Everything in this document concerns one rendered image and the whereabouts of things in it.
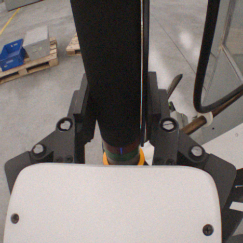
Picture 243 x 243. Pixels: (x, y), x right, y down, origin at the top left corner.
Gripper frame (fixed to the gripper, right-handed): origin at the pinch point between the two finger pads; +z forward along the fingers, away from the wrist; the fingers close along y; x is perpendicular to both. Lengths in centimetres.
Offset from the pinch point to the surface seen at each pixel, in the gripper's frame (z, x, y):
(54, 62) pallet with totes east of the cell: 235, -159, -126
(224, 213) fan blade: -3.5, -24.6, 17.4
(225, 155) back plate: 18, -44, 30
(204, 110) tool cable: 6.7, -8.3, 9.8
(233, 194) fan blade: 0.1, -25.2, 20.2
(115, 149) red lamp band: -1.4, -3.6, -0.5
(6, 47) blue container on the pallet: 271, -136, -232
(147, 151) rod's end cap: 2.4, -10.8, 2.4
